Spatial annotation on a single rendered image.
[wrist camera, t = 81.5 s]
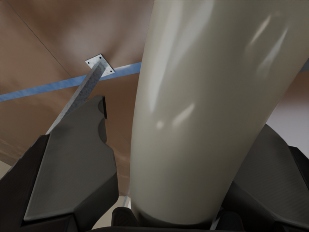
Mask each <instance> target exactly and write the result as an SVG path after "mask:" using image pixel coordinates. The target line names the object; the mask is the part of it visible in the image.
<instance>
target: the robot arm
mask: <svg viewBox="0 0 309 232"><path fill-rule="evenodd" d="M105 119H107V112H106V103H105V96H101V95H96V96H94V97H93V98H91V99H90V100H88V101H86V102H85V103H84V104H82V105H81V106H79V107H78V108H76V109H75V110H73V111H72V112H70V113H69V114H68V115H66V116H65V117H64V118H63V119H62V120H61V121H60V122H59V123H58V124H57V125H56V126H55V127H54V128H53V129H52V130H51V131H50V132H49V134H46V135H40V136H39V137H38V139H37V140H36V141H35V142H34V143H33V144H32V145H31V146H30V147H29V148H28V149H27V150H26V151H25V153H24V154H23V155H22V156H21V157H20V158H19V159H18V160H17V161H16V163H15V164H14V165H13V166H12V167H11V168H10V169H9V170H8V171H7V173H6V174H5V175H4V176H3V177H2V178H1V179H0V232H309V159H308V158H307V157H306V156H305V155H304V154H303V153H302V152H301V151H300V150H299V149H298V148H297V147H294V146H289V145H288V144H287V143H286V142H285V141H284V139H283V138H282V137H281V136H280V135H279V134H278V133H277V132H276V131H275V130H273V129H272V128H271V127H270V126H269V125H267V124H265V125H264V127H263V128H262V130H261V132H260V133H259V135H258V136H257V138H256V140H255V141H254V143H253V145H252V147H251V148H250V150H249V152H248V154H247V156H246V157H245V159H244V161H243V163H242V164H241V166H240V168H239V170H238V172H237V174H236V176H235V177H234V179H233V181H232V183H231V185H230V187H229V190H228V192H227V194H226V196H225V198H224V200H223V203H222V205H221V207H220V210H219V212H218V214H217V217H216V220H215V223H214V226H213V229H212V230H201V229H178V228H156V227H141V226H140V225H139V223H138V221H137V219H136V218H135V216H134V214H133V212H132V211H131V209H130V208H127V207H117V208H115V209H114V210H113V212H112V220H111V226H107V227H101V228H96V229H92V228H93V226H94V225H95V224H96V222H97V221H98V220H99V219H100V218H101V217H102V216H103V215H104V214H105V213H106V212H107V211H108V210H109V209H110V208H111V207H112V206H113V205H114V204H115V203H116V202H117V200H118V198H119V188H118V177H117V166H116V162H115V157H114V151H113V149H112V148H111V147H109V146H108V145H107V144H106V141H107V135H106V127H105Z"/></svg>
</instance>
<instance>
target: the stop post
mask: <svg viewBox="0 0 309 232"><path fill-rule="evenodd" d="M85 62H86V63H87V64H88V65H89V66H90V68H91V70H90V72H89V73H88V74H87V76H86V77H85V79H84V80H83V82H82V83H81V84H80V86H79V87H78V89H77V90H76V91H75V93H74V94H73V96H72V97H71V99H70V100H69V102H68V103H67V104H66V106H65V107H64V109H63V110H62V111H61V113H60V114H59V116H58V117H57V119H56V120H55V121H54V123H53V124H52V126H51V127H50V128H49V130H48V131H47V133H46V134H49V132H50V131H51V130H52V129H53V128H54V127H55V126H56V125H57V124H58V123H59V122H60V121H61V120H62V119H63V118H64V117H65V116H66V115H68V114H69V113H70V112H72V111H73V110H75V109H76V108H78V107H79V106H81V105H82V104H84V103H85V102H86V100H87V99H88V97H89V95H90V94H91V92H92V91H93V89H94V87H95V86H96V84H97V83H98V81H99V79H100V78H101V77H104V76H106V75H109V74H112V73H114V72H115V71H114V70H113V68H112V67H111V66H110V65H109V63H108V62H107V61H106V59H105V58H104V57H103V55H102V54H99V55H97V56H95V57H93V58H91V59H89V60H86V61H85ZM46 134H45V135H46Z"/></svg>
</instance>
